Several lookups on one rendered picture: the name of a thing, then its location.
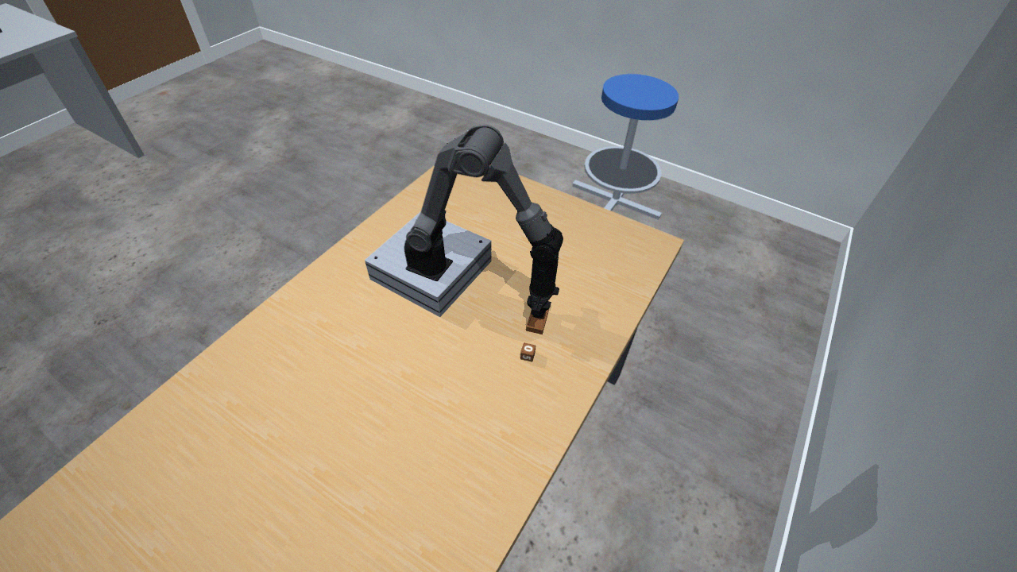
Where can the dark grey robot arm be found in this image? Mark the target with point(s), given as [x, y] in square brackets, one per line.
[483, 154]

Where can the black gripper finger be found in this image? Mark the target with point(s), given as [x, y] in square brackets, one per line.
[543, 309]

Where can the brown rectangular tray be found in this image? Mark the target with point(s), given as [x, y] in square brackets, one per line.
[536, 325]

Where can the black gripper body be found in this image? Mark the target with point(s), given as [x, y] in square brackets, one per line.
[540, 294]

